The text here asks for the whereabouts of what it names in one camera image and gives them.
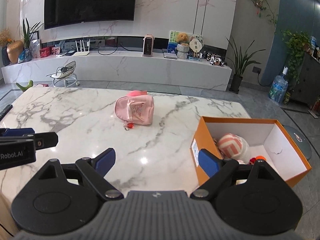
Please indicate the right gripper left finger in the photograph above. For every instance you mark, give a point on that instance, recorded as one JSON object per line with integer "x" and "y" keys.
{"x": 92, "y": 172}

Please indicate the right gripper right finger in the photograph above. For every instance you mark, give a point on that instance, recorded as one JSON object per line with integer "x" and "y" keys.
{"x": 219, "y": 171}

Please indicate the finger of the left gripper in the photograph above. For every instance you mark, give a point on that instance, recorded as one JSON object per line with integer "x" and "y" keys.
{"x": 15, "y": 132}
{"x": 43, "y": 140}

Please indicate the white dog plush striped hat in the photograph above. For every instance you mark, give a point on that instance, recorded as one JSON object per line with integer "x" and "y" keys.
{"x": 235, "y": 147}

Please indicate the orange crochet ball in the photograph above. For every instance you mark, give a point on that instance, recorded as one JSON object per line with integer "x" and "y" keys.
{"x": 257, "y": 158}

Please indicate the black remote control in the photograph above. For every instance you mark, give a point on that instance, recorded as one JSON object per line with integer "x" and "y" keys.
{"x": 5, "y": 111}

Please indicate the orange cardboard box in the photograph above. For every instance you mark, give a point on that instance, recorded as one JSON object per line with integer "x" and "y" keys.
{"x": 262, "y": 137}

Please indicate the white baby bouncer chair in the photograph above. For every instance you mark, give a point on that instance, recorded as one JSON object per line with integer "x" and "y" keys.
{"x": 65, "y": 76}

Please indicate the pink mini backpack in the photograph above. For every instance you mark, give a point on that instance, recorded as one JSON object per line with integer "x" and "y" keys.
{"x": 135, "y": 107}

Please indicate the left potted plant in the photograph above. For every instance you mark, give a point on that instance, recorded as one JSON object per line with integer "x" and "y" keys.
{"x": 29, "y": 31}

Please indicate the golden round vase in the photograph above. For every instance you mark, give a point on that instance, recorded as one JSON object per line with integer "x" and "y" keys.
{"x": 14, "y": 49}

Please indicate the grey round stool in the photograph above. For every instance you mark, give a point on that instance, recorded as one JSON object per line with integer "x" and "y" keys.
{"x": 300, "y": 140}

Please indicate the red gift box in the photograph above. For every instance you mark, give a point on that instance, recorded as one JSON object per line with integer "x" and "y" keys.
{"x": 45, "y": 52}

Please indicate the white wifi router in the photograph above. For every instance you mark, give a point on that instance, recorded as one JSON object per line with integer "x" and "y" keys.
{"x": 81, "y": 48}

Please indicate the blue water jug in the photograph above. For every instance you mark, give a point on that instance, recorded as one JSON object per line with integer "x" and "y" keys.
{"x": 279, "y": 87}

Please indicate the potted green plant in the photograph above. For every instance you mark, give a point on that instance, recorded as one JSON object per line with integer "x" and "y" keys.
{"x": 241, "y": 60}

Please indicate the black white toy car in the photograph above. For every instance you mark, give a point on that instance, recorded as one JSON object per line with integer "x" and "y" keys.
{"x": 215, "y": 59}

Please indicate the white marble tv console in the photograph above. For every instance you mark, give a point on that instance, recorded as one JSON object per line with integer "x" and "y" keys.
{"x": 125, "y": 66}

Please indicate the dark grey drawer cabinet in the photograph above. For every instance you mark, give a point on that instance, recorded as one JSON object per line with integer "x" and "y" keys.
{"x": 307, "y": 91}

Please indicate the round paper fan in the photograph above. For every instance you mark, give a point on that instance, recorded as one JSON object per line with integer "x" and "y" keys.
{"x": 196, "y": 44}

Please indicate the small bear plush on shelf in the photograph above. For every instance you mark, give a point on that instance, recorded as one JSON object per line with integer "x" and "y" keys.
{"x": 182, "y": 38}

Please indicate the black television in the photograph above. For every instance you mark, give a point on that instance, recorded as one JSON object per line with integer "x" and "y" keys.
{"x": 65, "y": 12}

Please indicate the pink space heater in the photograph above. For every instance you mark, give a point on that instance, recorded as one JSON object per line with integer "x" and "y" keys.
{"x": 148, "y": 41}

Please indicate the hanging ivy plant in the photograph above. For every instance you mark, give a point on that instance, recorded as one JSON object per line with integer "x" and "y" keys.
{"x": 297, "y": 44}

